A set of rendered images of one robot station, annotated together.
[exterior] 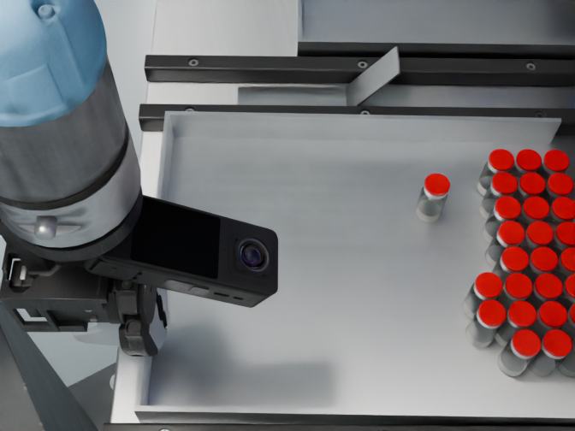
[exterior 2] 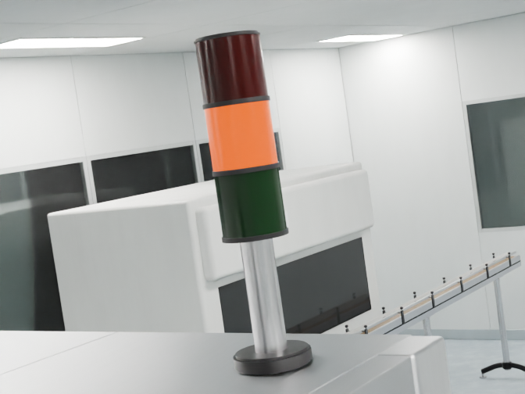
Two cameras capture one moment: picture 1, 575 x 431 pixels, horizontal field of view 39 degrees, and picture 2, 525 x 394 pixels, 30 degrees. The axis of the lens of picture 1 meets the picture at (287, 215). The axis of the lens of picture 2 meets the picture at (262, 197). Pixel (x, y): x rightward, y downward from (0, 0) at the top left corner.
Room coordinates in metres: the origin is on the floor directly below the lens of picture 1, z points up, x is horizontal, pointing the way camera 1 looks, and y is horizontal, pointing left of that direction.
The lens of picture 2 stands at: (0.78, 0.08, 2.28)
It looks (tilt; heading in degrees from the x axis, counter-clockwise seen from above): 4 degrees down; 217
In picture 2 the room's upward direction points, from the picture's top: 8 degrees counter-clockwise
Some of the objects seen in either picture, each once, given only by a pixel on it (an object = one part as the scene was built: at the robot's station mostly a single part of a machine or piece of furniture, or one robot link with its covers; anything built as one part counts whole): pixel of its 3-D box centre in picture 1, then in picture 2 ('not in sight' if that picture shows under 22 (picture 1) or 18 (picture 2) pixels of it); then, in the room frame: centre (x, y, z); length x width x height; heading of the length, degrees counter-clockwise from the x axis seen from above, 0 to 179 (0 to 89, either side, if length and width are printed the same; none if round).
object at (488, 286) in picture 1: (482, 296); not in sight; (0.26, -0.15, 0.91); 0.02 x 0.02 x 0.05
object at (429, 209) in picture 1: (432, 198); not in sight; (0.34, -0.12, 0.90); 0.02 x 0.02 x 0.04
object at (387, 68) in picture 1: (316, 80); not in sight; (0.46, -0.02, 0.91); 0.14 x 0.03 x 0.06; 92
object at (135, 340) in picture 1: (136, 317); not in sight; (0.19, 0.09, 1.00); 0.05 x 0.02 x 0.09; 1
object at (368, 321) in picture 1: (366, 259); not in sight; (0.29, -0.06, 0.90); 0.34 x 0.26 x 0.04; 91
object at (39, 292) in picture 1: (81, 243); not in sight; (0.22, 0.12, 1.06); 0.09 x 0.08 x 0.12; 91
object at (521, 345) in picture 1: (506, 257); not in sight; (0.29, -0.17, 0.91); 0.18 x 0.02 x 0.05; 1
